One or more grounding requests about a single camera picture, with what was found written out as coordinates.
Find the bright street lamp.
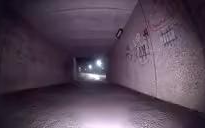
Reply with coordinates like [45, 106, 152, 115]
[95, 59, 104, 76]

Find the small distant street lamp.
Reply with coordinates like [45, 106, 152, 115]
[87, 64, 93, 74]

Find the grey asphalt path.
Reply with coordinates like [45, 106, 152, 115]
[0, 72, 205, 128]

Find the concrete underpass tunnel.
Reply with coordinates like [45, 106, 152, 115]
[0, 0, 205, 116]

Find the dark wall lamp fixture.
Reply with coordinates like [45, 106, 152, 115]
[115, 28, 125, 39]

